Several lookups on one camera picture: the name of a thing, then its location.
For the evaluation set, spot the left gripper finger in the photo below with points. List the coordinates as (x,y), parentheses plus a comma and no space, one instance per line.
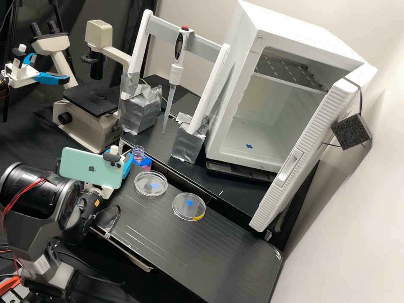
(52,78)
(31,56)

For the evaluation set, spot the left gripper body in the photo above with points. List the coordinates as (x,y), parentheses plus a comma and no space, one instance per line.
(22,75)

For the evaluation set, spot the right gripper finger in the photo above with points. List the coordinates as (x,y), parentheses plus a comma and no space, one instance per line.
(128,164)

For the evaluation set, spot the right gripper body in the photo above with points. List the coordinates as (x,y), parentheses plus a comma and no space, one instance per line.
(107,191)

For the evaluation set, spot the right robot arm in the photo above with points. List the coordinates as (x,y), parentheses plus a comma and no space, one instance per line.
(34,202)

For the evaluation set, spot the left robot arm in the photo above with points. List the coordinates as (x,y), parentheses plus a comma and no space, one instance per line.
(3,82)

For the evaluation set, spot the small bottle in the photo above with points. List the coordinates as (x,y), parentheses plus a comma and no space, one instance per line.
(138,153)

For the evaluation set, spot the petri dish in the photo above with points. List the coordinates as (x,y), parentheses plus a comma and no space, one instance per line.
(151,183)

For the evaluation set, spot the cream microscope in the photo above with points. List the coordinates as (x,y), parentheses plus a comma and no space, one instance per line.
(85,121)

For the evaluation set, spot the petri dish lid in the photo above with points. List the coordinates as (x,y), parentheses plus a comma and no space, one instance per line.
(188,206)

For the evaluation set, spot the black platform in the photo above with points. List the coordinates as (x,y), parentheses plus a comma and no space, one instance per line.
(233,192)
(189,249)

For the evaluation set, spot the white pipette stand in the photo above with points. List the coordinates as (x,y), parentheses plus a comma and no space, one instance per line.
(170,33)

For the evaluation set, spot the pipette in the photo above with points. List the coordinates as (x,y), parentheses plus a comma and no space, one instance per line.
(180,44)

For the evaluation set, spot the incubator door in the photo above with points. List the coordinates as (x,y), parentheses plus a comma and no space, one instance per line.
(303,154)

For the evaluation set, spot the white incubator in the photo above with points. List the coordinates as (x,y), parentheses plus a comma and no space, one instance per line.
(284,41)

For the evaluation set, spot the right wrist camera phone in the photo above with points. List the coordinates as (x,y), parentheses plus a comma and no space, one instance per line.
(88,167)

